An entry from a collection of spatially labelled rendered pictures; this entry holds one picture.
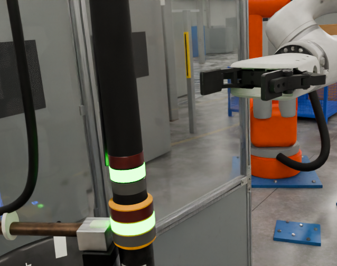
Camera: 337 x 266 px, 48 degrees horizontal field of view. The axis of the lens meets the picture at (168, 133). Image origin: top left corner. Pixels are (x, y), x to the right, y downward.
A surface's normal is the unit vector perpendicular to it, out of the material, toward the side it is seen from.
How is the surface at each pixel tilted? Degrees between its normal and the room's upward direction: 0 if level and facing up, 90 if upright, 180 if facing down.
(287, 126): 90
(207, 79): 91
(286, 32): 82
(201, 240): 90
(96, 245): 90
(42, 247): 48
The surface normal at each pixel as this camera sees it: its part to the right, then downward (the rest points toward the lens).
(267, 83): 0.71, 0.14
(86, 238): -0.16, 0.27
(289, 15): -0.32, -0.14
